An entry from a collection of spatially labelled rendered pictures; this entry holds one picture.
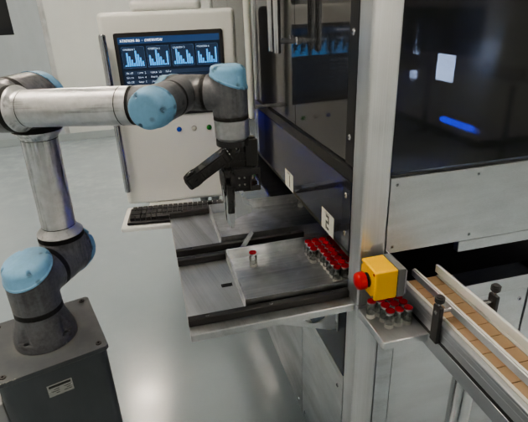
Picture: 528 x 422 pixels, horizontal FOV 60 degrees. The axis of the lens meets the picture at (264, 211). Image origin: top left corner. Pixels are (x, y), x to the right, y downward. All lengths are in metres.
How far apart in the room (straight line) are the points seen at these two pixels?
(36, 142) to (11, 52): 5.37
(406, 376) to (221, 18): 1.36
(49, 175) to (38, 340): 0.40
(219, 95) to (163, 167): 1.03
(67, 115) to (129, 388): 1.56
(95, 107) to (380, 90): 0.55
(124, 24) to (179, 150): 0.51
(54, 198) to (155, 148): 0.76
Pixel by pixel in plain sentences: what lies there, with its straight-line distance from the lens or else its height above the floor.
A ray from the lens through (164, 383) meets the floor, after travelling 2.28.
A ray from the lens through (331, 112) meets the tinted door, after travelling 1.16.
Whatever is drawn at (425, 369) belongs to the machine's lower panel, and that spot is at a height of 0.62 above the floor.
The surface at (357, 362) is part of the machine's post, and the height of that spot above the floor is 0.70.
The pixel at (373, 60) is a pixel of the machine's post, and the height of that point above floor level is 1.45.
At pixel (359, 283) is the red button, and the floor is 1.00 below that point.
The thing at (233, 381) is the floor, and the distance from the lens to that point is 2.23.
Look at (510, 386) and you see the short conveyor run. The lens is 0.97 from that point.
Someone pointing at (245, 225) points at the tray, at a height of 0.88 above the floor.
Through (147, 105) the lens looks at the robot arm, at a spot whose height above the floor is 1.40.
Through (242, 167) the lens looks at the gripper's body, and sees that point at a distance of 1.01.
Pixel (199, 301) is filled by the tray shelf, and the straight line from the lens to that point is 1.19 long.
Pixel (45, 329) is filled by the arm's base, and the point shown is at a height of 0.85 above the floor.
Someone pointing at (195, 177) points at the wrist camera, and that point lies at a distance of 1.00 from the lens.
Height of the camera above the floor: 1.56
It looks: 24 degrees down
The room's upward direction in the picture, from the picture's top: 2 degrees counter-clockwise
